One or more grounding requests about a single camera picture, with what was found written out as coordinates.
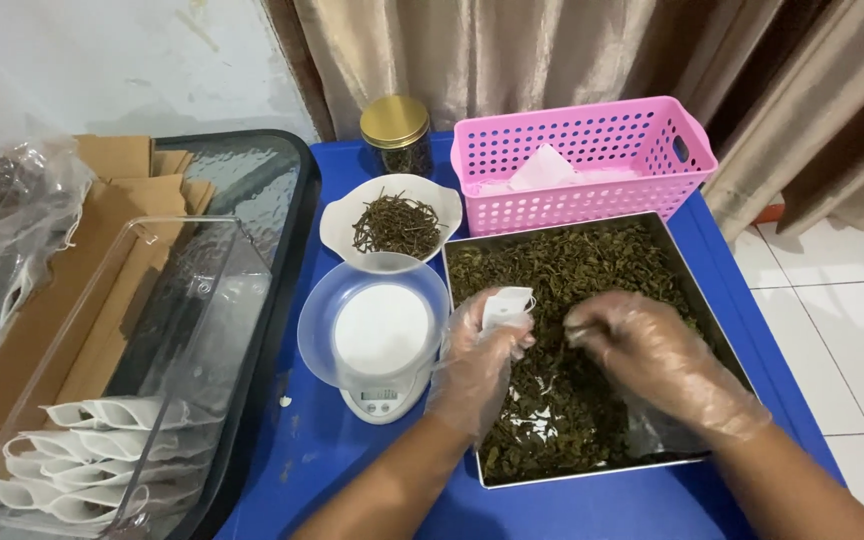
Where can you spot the person's left hand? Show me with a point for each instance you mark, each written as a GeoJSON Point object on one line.
{"type": "Point", "coordinates": [469, 375]}

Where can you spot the person's right hand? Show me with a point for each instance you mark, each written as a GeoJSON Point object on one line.
{"type": "Point", "coordinates": [664, 360]}

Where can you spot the person's right fingers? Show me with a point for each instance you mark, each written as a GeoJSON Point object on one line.
{"type": "Point", "coordinates": [593, 322]}

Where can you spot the person's left fingers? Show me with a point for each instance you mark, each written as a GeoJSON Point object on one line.
{"type": "Point", "coordinates": [511, 346]}

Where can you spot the white tea bag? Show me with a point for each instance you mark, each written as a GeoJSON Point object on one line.
{"type": "Point", "coordinates": [507, 306]}

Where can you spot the heap of dried tea leaves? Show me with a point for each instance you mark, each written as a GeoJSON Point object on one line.
{"type": "Point", "coordinates": [552, 262]}

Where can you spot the square metal tray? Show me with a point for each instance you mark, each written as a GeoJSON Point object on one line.
{"type": "Point", "coordinates": [694, 300]}

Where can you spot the pink perforated plastic basket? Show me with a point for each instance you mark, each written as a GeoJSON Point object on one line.
{"type": "Point", "coordinates": [589, 210]}

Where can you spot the white digital kitchen scale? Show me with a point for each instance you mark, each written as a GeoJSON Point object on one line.
{"type": "Point", "coordinates": [379, 409]}

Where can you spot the pile of empty tea bags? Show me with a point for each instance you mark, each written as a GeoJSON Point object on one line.
{"type": "Point", "coordinates": [544, 171]}

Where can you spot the heap of dried brown stems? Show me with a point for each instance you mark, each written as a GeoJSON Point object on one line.
{"type": "Point", "coordinates": [396, 225]}

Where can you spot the clear plastic scale bowl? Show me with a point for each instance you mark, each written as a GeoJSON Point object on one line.
{"type": "Point", "coordinates": [318, 330]}

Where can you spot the white ceramic bowl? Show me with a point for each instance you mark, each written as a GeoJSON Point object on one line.
{"type": "Point", "coordinates": [342, 217]}

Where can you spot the glass jar with gold lid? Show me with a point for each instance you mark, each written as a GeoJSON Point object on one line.
{"type": "Point", "coordinates": [396, 124]}

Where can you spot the black-framed glass table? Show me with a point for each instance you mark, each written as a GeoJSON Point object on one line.
{"type": "Point", "coordinates": [282, 225]}

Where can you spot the beige satin curtain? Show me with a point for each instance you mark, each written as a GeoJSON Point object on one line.
{"type": "Point", "coordinates": [522, 52]}

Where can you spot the clear plastic rectangular container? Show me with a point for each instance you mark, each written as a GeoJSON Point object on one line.
{"type": "Point", "coordinates": [199, 300]}

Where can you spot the row of filled tea bags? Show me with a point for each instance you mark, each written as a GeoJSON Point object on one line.
{"type": "Point", "coordinates": [102, 450]}

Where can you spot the clear crumpled plastic bag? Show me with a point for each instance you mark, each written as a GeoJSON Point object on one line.
{"type": "Point", "coordinates": [4, 225]}

